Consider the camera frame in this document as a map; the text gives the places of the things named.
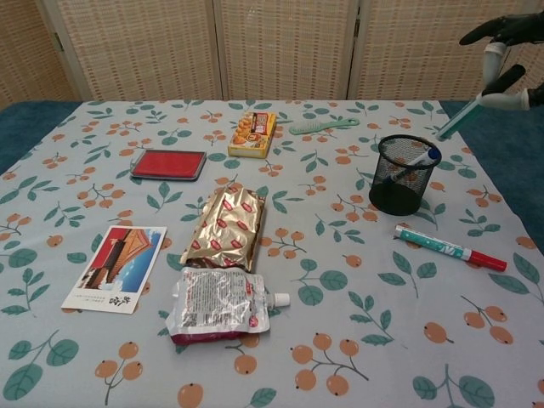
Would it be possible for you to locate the gold foil snack pack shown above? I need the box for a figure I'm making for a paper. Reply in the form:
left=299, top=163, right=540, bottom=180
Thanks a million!
left=180, top=183, right=269, bottom=273

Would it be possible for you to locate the white spout drink pouch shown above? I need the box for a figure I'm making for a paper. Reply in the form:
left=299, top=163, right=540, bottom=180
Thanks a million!
left=164, top=266, right=292, bottom=344

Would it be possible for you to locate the red-capped teal white marker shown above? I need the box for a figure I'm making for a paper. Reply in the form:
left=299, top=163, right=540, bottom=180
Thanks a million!
left=394, top=224, right=508, bottom=272

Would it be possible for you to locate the yellow food box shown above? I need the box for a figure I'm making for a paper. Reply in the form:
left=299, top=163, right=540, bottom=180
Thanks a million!
left=227, top=110, right=278, bottom=159

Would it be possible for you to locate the black mesh pen holder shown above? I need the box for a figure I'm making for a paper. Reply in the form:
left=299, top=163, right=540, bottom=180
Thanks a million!
left=368, top=134, right=443, bottom=217

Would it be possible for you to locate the black-capped teal white marker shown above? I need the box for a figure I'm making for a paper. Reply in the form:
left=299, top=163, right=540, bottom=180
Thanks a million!
left=435, top=95, right=484, bottom=141

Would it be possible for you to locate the red building postcard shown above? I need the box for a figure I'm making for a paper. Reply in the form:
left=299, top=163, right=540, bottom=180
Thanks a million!
left=60, top=225, right=168, bottom=315

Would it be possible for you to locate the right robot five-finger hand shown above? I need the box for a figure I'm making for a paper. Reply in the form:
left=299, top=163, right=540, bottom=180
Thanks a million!
left=459, top=10, right=544, bottom=111

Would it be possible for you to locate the red ink stamp pad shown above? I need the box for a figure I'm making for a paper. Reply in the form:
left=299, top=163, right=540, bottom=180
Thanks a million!
left=129, top=149, right=208, bottom=183

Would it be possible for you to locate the floral leaf print tablecloth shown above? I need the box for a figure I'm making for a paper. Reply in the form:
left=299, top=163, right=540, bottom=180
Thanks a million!
left=0, top=99, right=544, bottom=408

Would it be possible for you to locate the woven folding screen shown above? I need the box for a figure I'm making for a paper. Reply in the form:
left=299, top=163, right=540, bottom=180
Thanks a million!
left=0, top=0, right=544, bottom=112

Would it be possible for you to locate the green plastic comb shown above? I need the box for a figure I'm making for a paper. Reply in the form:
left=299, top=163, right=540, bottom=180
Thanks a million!
left=288, top=117, right=361, bottom=136

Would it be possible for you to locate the blue-capped white marker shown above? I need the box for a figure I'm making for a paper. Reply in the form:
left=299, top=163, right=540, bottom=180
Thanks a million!
left=382, top=147, right=440, bottom=187

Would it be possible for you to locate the teal blue table cover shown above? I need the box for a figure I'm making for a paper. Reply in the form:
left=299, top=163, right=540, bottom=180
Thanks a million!
left=0, top=99, right=544, bottom=256

